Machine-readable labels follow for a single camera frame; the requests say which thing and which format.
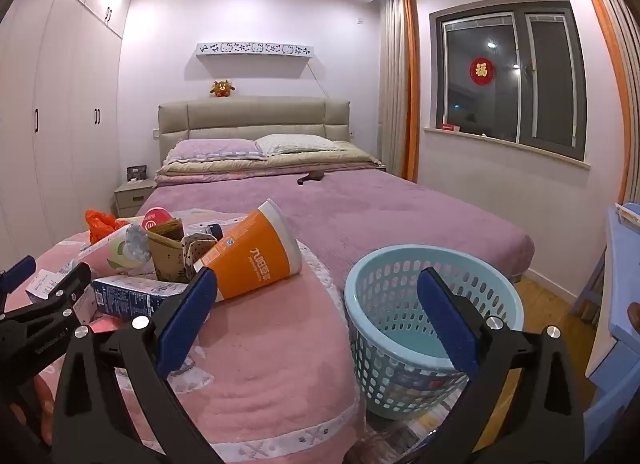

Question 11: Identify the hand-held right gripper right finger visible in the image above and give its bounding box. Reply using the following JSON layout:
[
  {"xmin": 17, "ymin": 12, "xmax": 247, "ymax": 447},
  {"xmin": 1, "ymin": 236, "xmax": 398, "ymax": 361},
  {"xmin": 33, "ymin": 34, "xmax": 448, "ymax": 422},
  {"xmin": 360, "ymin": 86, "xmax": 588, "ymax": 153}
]
[{"xmin": 416, "ymin": 267, "xmax": 586, "ymax": 464}]

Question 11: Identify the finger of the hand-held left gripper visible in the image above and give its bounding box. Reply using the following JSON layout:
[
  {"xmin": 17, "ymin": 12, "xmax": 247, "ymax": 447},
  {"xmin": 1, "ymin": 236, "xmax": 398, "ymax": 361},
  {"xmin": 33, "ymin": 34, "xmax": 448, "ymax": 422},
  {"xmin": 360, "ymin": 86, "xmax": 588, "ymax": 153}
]
[
  {"xmin": 0, "ymin": 261, "xmax": 93, "ymax": 397},
  {"xmin": 0, "ymin": 255, "xmax": 37, "ymax": 320}
]

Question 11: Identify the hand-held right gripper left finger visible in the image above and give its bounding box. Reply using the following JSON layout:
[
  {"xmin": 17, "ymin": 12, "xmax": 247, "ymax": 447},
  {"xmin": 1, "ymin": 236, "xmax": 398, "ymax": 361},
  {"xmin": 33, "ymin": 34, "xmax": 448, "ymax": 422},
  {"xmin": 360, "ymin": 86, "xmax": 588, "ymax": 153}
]
[{"xmin": 50, "ymin": 268, "xmax": 236, "ymax": 464}]

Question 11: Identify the brown paper bag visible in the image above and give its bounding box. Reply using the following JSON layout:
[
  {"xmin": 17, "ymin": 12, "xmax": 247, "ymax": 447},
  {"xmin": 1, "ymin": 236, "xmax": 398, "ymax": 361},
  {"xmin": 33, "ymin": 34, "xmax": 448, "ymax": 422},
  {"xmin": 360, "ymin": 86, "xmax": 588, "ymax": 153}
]
[{"xmin": 146, "ymin": 218, "xmax": 201, "ymax": 282}]

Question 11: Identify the light blue plastic basket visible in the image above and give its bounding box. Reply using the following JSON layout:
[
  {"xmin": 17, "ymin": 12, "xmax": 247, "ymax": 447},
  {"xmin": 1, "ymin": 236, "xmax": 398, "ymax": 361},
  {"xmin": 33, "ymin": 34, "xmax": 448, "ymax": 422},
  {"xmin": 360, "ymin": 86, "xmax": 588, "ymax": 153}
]
[{"xmin": 344, "ymin": 244, "xmax": 523, "ymax": 420}]

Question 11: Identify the orange and white paper cup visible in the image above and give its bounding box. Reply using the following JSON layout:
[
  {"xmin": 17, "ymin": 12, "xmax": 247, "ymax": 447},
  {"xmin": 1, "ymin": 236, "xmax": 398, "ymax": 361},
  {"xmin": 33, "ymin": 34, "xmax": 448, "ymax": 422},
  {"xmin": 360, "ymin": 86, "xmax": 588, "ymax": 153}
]
[{"xmin": 194, "ymin": 199, "xmax": 303, "ymax": 302}]

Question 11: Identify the orange plastic bag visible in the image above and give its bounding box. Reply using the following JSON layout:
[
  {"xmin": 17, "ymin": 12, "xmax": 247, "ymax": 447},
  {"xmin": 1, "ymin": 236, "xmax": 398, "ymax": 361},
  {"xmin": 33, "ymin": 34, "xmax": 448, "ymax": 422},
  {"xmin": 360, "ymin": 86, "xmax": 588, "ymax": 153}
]
[{"xmin": 84, "ymin": 210, "xmax": 130, "ymax": 245}]

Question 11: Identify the white paper receipt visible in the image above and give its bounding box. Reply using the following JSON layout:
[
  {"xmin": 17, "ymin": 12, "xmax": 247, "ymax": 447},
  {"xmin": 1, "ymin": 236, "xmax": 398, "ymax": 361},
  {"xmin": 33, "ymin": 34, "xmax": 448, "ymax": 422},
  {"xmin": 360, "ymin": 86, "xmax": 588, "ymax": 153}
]
[{"xmin": 25, "ymin": 268, "xmax": 71, "ymax": 302}]

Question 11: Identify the blue printed carton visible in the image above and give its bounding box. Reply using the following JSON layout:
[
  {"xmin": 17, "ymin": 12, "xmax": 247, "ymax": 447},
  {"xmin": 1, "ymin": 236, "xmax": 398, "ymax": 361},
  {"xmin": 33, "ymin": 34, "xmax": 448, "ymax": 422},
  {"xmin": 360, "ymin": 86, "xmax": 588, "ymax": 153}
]
[{"xmin": 91, "ymin": 275, "xmax": 190, "ymax": 320}]

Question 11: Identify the white patterned paper wrapper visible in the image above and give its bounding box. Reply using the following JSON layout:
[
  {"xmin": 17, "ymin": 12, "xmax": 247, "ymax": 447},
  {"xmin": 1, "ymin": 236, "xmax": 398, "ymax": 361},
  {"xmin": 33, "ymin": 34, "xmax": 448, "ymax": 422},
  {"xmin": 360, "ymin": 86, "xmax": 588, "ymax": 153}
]
[{"xmin": 181, "ymin": 233, "xmax": 219, "ymax": 266}]

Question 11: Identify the pink elephant blanket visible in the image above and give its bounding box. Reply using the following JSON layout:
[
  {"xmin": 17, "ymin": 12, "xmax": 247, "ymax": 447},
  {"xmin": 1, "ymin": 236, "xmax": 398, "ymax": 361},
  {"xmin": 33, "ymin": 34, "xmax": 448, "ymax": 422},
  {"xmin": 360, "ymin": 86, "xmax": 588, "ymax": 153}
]
[{"xmin": 0, "ymin": 209, "xmax": 368, "ymax": 464}]

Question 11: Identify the white green printed cup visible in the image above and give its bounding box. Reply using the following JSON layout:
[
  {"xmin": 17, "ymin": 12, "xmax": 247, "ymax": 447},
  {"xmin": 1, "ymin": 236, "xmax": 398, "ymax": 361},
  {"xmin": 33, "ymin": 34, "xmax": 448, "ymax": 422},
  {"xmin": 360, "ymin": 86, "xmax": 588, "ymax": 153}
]
[{"xmin": 75, "ymin": 223, "xmax": 152, "ymax": 272}]

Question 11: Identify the bed with purple cover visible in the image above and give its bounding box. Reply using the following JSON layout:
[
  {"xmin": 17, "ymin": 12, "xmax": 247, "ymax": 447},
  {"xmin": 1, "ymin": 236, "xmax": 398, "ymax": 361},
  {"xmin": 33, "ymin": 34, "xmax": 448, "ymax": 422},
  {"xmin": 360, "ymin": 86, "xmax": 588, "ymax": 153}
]
[{"xmin": 135, "ymin": 98, "xmax": 536, "ymax": 295}]

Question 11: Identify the beige nightstand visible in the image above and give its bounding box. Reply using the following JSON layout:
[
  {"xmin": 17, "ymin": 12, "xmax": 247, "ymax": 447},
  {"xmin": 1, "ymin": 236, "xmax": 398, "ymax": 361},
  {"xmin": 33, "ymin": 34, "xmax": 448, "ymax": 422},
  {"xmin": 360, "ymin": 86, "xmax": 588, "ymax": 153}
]
[{"xmin": 114, "ymin": 179, "xmax": 155, "ymax": 218}]

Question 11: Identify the white wardrobe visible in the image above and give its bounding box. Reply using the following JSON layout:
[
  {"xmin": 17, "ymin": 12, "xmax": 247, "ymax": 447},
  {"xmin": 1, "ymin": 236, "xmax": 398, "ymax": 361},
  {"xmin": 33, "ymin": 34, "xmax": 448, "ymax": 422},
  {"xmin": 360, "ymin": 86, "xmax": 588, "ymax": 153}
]
[{"xmin": 0, "ymin": 0, "xmax": 132, "ymax": 265}]

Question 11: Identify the purple pillow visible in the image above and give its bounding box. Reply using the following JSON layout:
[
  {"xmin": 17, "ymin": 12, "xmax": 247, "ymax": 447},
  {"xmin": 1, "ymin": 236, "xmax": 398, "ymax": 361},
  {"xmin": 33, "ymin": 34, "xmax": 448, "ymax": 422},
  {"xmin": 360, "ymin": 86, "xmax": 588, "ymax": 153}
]
[{"xmin": 165, "ymin": 138, "xmax": 268, "ymax": 165}]

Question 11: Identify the light blue desk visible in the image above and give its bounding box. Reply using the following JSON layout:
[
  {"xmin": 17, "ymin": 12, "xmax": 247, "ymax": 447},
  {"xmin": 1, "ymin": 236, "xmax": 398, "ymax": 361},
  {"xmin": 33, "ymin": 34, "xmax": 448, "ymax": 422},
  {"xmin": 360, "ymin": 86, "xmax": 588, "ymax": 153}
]
[{"xmin": 570, "ymin": 203, "xmax": 640, "ymax": 445}]

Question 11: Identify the stone window sill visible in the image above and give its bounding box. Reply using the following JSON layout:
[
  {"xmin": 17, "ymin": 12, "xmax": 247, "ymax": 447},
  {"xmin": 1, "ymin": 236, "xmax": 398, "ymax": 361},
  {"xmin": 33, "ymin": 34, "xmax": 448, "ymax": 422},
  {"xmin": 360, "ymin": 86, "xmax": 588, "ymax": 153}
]
[{"xmin": 424, "ymin": 126, "xmax": 591, "ymax": 170}]

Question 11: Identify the folded beige quilt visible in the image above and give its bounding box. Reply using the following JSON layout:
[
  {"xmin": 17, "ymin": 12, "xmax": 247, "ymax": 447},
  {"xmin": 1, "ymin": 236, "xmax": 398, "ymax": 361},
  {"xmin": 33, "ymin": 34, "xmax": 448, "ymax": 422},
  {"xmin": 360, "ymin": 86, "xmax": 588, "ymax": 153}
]
[{"xmin": 155, "ymin": 141, "xmax": 386, "ymax": 185}]

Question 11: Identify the white pillow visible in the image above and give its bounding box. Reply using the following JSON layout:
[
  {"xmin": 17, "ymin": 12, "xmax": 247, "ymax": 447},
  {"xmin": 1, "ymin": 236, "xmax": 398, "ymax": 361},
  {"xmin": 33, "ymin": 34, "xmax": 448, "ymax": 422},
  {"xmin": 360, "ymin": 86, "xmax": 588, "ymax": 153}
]
[{"xmin": 255, "ymin": 134, "xmax": 346, "ymax": 155}]

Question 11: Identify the beige padded headboard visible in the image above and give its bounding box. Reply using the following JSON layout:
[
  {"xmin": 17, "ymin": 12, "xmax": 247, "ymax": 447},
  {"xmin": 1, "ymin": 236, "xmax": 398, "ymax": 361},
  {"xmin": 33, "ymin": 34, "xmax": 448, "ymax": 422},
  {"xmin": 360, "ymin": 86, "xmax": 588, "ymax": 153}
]
[{"xmin": 158, "ymin": 98, "xmax": 351, "ymax": 167}]

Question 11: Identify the beige and orange curtain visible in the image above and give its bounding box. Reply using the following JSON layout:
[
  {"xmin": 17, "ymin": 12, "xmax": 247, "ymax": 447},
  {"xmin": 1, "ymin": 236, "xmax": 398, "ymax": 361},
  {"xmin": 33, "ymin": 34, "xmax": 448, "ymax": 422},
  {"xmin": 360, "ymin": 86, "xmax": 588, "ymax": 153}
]
[
  {"xmin": 575, "ymin": 0, "xmax": 640, "ymax": 205},
  {"xmin": 377, "ymin": 0, "xmax": 420, "ymax": 182}
]

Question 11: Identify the red round window decoration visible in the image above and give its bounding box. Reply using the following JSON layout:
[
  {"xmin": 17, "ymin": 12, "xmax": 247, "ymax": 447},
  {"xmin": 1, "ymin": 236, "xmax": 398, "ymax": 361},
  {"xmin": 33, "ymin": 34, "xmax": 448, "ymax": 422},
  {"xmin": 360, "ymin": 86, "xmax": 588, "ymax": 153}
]
[{"xmin": 468, "ymin": 58, "xmax": 492, "ymax": 86}]

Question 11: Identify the grey framed window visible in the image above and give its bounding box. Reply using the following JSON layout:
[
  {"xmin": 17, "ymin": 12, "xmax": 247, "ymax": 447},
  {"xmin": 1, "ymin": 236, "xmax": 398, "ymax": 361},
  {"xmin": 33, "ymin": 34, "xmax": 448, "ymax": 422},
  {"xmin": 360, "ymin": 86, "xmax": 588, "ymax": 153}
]
[{"xmin": 429, "ymin": 0, "xmax": 588, "ymax": 162}]

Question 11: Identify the white wall shelf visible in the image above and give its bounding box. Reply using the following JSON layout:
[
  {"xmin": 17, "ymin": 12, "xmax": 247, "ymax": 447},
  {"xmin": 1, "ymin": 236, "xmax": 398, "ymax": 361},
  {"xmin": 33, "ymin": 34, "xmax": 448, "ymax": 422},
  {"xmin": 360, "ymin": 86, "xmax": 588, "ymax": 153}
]
[{"xmin": 195, "ymin": 41, "xmax": 315, "ymax": 61}]

